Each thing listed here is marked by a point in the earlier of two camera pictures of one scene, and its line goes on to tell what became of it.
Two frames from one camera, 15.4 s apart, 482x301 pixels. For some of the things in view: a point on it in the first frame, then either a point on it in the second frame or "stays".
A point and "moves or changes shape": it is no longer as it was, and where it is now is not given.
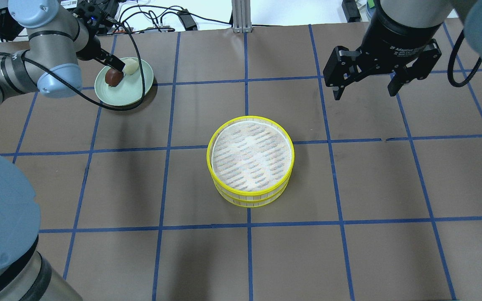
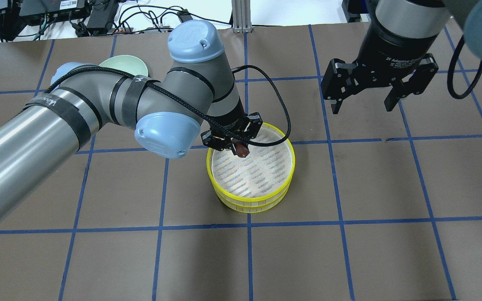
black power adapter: [186, 20] stays
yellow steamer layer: [249, 156] moves or changes shape
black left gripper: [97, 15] -> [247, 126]
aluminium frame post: [241, 12] stays
